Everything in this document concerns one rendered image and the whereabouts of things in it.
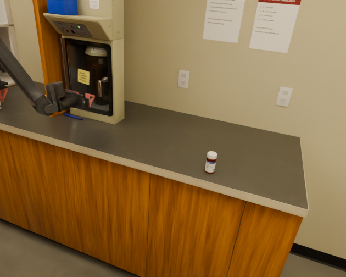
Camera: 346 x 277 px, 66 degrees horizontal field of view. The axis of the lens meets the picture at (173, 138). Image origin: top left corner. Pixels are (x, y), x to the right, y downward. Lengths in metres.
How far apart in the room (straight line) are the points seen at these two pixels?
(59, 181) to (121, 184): 0.42
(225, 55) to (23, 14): 1.56
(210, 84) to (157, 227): 0.93
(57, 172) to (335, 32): 1.67
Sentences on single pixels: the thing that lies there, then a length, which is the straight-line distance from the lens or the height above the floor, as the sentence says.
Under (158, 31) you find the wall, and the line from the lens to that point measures 1.82.
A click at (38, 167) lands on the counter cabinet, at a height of 0.69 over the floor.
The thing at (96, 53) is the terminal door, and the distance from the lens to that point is 1.53.
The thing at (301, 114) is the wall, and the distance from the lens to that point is 1.77.
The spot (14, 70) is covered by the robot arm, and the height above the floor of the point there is 1.33.
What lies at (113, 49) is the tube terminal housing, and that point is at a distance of 1.49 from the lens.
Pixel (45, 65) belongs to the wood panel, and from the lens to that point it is 1.66.
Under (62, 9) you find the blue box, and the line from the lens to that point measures 1.50.
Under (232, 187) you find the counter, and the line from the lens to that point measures 1.16.
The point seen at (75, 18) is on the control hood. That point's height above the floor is 1.50.
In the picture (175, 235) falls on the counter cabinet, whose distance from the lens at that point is 1.47.
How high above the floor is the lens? 1.61
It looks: 27 degrees down
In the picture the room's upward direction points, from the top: 5 degrees clockwise
